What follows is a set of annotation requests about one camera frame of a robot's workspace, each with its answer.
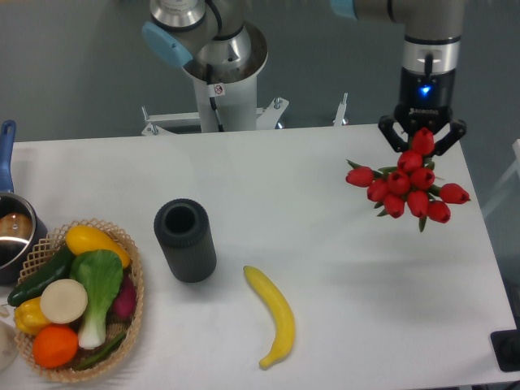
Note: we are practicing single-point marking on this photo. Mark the yellow banana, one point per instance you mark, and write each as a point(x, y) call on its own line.
point(281, 313)

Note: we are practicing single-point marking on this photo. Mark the woven wicker basket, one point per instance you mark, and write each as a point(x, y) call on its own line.
point(42, 253)

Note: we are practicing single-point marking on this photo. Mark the dark grey ribbed vase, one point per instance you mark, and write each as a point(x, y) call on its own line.
point(182, 228)

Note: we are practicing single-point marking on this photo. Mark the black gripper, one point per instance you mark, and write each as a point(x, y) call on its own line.
point(424, 101)

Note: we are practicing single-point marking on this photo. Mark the yellow bell pepper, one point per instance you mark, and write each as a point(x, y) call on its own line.
point(29, 318)

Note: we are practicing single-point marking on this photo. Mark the green chili pepper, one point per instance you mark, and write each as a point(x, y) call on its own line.
point(102, 354)

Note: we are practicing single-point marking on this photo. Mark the green bok choy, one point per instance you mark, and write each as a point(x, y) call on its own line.
point(100, 272)

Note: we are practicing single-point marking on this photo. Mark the purple red radish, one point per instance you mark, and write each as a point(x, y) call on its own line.
point(125, 303)

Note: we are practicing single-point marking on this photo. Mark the red tulip bouquet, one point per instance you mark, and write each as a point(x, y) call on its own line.
point(410, 184)

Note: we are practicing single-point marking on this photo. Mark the orange fruit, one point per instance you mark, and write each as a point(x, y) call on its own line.
point(55, 346)

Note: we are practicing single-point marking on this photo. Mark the green cucumber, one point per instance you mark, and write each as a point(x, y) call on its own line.
point(57, 268)

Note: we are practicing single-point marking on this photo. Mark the blue handled saucepan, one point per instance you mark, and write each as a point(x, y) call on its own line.
point(21, 228)

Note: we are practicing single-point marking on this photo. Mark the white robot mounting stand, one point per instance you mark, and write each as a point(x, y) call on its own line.
point(221, 108)

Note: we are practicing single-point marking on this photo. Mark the yellow squash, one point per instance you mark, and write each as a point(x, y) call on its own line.
point(81, 239)

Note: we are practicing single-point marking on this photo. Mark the black device at table edge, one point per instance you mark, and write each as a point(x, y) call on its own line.
point(506, 349)

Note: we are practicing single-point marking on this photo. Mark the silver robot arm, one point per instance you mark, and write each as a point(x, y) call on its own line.
point(223, 54)

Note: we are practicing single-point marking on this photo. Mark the white garlic piece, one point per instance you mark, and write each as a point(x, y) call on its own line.
point(4, 312)

